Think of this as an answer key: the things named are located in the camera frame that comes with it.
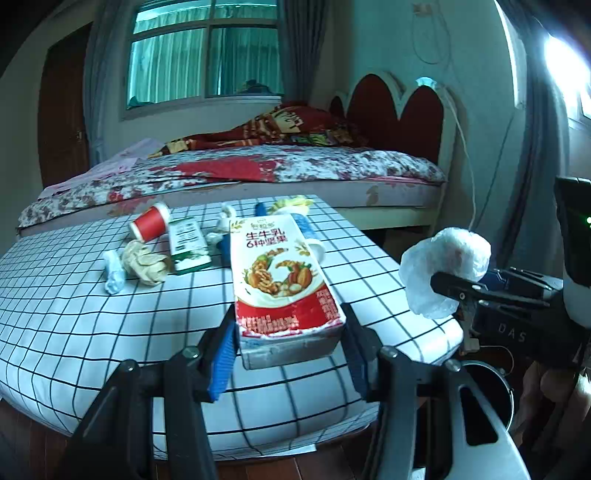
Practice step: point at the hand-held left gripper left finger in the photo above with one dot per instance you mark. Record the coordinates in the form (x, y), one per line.
(221, 357)

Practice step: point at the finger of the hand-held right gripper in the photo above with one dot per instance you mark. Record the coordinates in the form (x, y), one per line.
(461, 288)
(526, 279)

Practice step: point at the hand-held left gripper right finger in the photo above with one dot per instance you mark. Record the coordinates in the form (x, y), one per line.
(358, 362)

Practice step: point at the white plastic bag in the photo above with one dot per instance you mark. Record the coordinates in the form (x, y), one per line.
(438, 254)

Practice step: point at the black trash bin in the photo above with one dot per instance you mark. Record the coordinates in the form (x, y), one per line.
(494, 392)

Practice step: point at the red white milk carton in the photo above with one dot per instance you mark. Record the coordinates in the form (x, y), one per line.
(277, 277)

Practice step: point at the green white milk carton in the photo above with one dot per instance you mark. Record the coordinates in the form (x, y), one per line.
(187, 244)

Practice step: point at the white tissue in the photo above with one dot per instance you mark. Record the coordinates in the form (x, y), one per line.
(224, 224)

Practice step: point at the person's right hand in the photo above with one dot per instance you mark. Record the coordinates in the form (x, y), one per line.
(554, 385)

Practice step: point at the grey curtain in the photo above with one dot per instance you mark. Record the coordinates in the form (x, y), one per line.
(540, 161)
(104, 92)
(314, 46)

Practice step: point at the crumpled brown paper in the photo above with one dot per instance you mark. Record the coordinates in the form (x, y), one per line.
(145, 263)

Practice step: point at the red paper cup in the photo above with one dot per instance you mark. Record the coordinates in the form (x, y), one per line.
(150, 221)

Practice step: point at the white black checkered tablecloth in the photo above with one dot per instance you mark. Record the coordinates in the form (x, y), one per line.
(69, 323)

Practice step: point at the crumpled yellow paper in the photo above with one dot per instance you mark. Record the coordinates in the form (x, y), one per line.
(291, 204)

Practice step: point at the red white headboard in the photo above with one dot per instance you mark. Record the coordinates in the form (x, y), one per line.
(392, 115)

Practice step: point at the bed with floral sheet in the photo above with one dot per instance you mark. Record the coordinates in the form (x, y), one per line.
(277, 166)

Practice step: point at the bright window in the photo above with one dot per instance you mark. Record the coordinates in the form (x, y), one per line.
(563, 69)

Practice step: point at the pink papers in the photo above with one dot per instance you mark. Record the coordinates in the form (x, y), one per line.
(115, 161)

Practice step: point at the red patterned blanket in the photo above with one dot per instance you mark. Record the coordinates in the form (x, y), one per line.
(277, 124)

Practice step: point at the brown wooden door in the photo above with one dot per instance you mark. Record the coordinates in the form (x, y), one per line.
(60, 115)

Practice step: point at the window with green frame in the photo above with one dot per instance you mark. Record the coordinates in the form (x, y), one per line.
(184, 60)

